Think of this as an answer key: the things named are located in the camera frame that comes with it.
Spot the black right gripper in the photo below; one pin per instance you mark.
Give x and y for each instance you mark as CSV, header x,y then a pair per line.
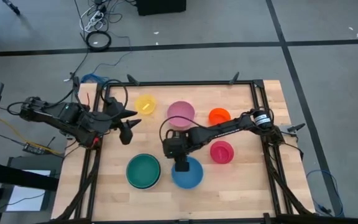
x,y
174,146

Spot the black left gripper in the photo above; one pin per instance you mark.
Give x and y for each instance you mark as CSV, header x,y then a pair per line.
x,y
115,109

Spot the large blue bowl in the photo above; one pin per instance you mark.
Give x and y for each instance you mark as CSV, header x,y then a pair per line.
x,y
193,179

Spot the large pink bowl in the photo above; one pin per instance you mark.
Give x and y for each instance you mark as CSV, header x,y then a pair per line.
x,y
180,110

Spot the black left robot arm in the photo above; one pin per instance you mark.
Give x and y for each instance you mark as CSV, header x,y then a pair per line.
x,y
73,119

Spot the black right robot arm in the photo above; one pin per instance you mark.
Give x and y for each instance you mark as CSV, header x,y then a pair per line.
x,y
225,127

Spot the small yellow bowl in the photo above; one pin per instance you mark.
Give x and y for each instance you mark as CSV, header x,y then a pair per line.
x,y
141,101

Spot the large green bowl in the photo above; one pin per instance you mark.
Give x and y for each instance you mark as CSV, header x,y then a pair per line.
x,y
143,171

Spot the small red bowl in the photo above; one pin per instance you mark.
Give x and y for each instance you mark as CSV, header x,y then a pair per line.
x,y
222,152

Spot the small orange bowl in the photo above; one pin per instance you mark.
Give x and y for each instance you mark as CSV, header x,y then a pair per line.
x,y
219,114

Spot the small circuit board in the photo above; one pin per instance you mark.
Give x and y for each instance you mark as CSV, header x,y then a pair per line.
x,y
34,148

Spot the white power strip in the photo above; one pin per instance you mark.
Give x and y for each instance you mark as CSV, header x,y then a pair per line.
x,y
92,18

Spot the black box on floor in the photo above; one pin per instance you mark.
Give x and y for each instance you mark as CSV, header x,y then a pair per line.
x,y
160,6

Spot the black tripod leg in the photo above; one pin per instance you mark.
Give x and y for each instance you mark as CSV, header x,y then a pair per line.
x,y
11,6

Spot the black frame clamp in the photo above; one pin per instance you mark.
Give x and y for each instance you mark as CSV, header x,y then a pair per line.
x,y
133,79
234,77
295,127

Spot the black aluminium table frame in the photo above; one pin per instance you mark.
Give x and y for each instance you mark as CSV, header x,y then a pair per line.
x,y
182,83

